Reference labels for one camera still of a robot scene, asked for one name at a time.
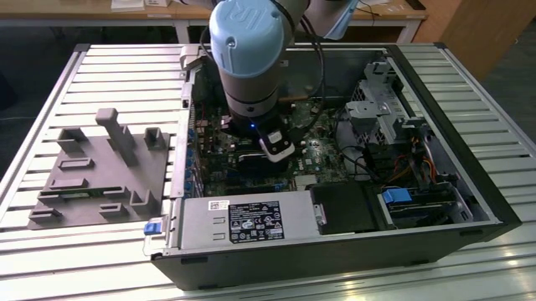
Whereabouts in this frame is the black drive box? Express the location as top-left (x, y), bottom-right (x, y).
top-left (309, 181), bottom-right (381, 236)

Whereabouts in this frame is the white box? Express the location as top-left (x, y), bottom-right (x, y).
top-left (109, 0), bottom-right (145, 12)

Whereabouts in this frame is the grey case handle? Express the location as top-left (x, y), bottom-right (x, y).
top-left (179, 45), bottom-right (210, 72)

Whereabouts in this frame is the wooden desk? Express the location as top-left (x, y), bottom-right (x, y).
top-left (0, 0), bottom-right (429, 44)

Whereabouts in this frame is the wooden cabinet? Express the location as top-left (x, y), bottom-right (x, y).
top-left (411, 0), bottom-right (536, 82)

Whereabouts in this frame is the black graphics card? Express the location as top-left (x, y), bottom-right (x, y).
top-left (235, 150), bottom-right (290, 176)

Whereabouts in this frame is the metal disk bay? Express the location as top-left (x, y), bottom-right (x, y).
top-left (375, 183), bottom-right (477, 230)

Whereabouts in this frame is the blue disk carrier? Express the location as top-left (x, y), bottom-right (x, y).
top-left (382, 187), bottom-right (414, 208)

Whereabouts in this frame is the grey parts rack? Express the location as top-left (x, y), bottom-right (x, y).
top-left (25, 108), bottom-right (175, 231)

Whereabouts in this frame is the small silver heat sink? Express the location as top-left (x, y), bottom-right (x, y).
top-left (294, 175), bottom-right (318, 189)

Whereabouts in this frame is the grey power supply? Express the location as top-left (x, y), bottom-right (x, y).
top-left (164, 191), bottom-right (323, 251)

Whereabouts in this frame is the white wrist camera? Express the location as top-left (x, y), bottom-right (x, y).
top-left (258, 129), bottom-right (296, 164)

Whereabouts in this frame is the metal drive cage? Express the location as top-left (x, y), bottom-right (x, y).
top-left (345, 61), bottom-right (429, 145)

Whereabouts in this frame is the green motherboard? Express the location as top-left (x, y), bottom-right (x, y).
top-left (190, 100), bottom-right (351, 197)

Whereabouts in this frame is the black PC case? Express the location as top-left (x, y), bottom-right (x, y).
top-left (149, 43), bottom-right (524, 291)

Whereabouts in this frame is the black wire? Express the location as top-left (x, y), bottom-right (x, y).
top-left (338, 144), bottom-right (385, 184)

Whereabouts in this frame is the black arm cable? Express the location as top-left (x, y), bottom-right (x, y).
top-left (199, 0), bottom-right (330, 144)

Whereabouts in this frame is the coloured wire bundle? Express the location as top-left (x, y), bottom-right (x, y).
top-left (386, 155), bottom-right (448, 189)

